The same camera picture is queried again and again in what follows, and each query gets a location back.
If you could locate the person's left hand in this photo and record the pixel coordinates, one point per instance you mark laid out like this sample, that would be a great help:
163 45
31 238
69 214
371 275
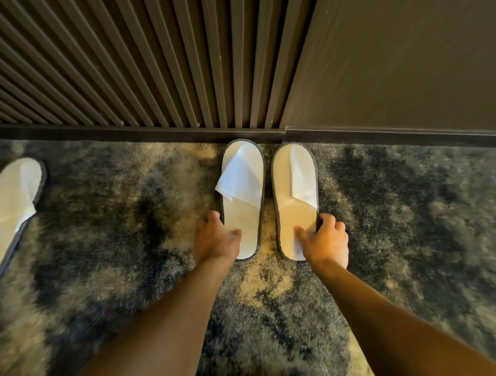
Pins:
212 242

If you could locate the dark mottled carpet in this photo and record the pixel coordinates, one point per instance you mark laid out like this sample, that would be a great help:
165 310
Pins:
116 251

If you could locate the person's right thumb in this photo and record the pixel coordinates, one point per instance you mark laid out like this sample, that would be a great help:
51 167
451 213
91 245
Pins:
301 233

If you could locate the person's left forearm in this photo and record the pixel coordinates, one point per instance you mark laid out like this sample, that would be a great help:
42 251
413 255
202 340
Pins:
170 329

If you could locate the slatted wooden wall panel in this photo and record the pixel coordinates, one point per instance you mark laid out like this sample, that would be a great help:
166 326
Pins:
147 62

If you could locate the white slipper with grey trim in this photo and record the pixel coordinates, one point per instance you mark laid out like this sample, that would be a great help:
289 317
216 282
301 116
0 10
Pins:
17 205

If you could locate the person's right forearm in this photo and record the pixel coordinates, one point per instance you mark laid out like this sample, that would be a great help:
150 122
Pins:
391 329

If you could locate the dark baseboard strip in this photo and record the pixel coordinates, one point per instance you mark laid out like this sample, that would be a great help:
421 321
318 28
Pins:
248 135

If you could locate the person's left thumb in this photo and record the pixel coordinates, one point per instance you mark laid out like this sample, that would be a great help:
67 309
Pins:
233 235

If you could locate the person's right hand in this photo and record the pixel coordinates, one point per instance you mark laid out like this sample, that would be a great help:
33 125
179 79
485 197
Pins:
329 244

